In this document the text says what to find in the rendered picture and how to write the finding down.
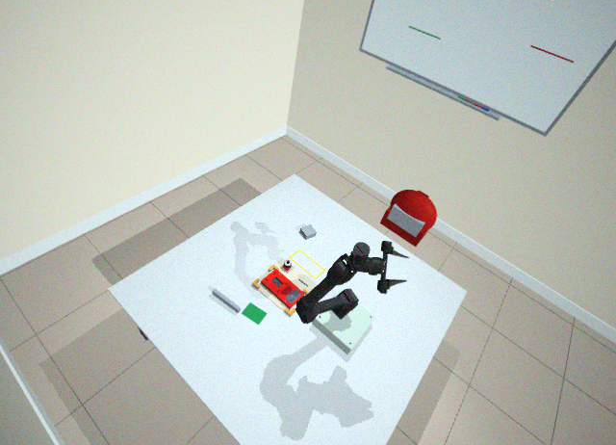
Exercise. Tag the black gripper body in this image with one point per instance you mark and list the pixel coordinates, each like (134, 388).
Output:
(378, 265)

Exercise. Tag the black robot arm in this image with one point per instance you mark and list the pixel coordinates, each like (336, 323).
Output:
(310, 306)

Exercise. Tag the green flat rectangle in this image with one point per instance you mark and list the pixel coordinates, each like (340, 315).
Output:
(254, 314)

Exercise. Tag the light blue block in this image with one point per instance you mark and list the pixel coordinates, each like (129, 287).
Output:
(308, 231)

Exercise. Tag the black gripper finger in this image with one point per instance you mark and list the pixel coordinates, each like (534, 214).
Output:
(393, 282)
(395, 253)

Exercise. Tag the grey rectangular bar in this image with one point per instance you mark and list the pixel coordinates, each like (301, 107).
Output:
(226, 301)

